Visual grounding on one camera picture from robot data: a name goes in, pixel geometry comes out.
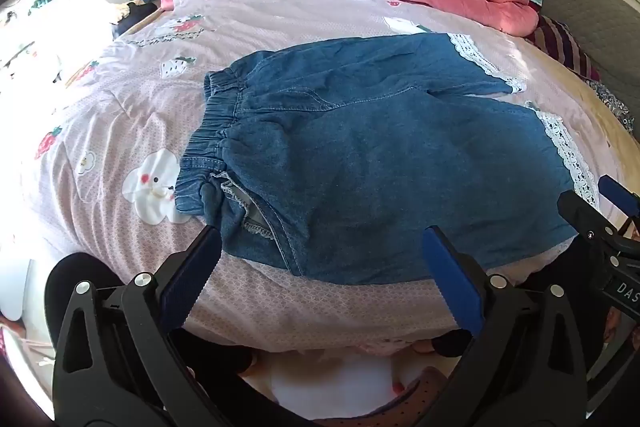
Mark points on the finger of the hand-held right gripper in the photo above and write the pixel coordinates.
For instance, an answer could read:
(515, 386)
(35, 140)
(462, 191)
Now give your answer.
(617, 193)
(580, 212)

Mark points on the dark clothes heap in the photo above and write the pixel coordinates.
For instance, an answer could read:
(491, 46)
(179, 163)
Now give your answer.
(132, 17)

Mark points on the pink strawberry print bedsheet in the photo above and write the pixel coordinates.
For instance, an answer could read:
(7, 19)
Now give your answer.
(125, 117)

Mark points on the blue floral pillow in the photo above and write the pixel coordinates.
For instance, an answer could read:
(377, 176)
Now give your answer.
(612, 104)

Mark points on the grey padded headboard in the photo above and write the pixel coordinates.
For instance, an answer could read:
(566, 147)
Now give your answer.
(575, 7)

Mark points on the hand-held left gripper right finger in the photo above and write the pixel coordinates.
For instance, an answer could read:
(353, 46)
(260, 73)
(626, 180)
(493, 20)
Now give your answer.
(452, 277)

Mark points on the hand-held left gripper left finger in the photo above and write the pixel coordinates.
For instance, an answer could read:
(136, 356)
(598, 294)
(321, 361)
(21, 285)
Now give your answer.
(192, 274)

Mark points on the blue denim pants lace hem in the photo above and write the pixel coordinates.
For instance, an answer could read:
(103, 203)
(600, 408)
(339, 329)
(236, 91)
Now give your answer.
(375, 157)

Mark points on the brown perforated slipper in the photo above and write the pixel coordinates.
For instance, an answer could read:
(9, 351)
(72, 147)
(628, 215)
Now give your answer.
(422, 394)

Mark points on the striped purple pillow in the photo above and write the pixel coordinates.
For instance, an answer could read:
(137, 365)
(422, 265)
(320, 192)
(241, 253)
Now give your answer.
(562, 44)

